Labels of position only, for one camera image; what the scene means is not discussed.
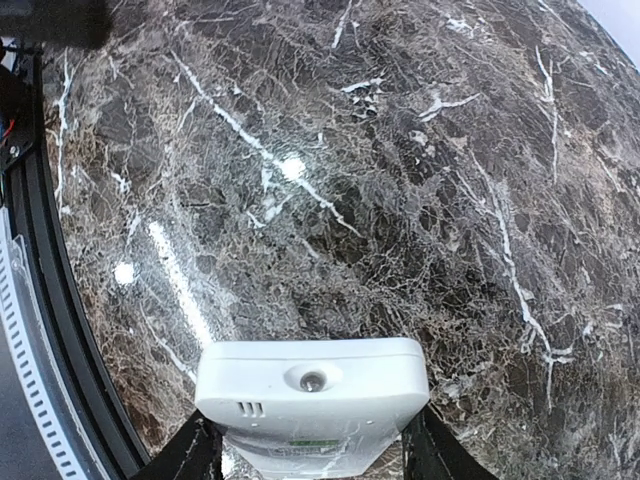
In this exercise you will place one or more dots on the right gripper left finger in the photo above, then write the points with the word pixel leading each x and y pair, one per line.
pixel 193 453

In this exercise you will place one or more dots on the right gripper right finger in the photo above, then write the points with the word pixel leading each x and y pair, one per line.
pixel 431 452

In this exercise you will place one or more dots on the white remote control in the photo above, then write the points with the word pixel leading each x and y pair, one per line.
pixel 315 409

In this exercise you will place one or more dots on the white slotted cable duct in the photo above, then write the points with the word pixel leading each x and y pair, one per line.
pixel 41 433

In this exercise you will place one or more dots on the black front rail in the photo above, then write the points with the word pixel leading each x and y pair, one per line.
pixel 28 194

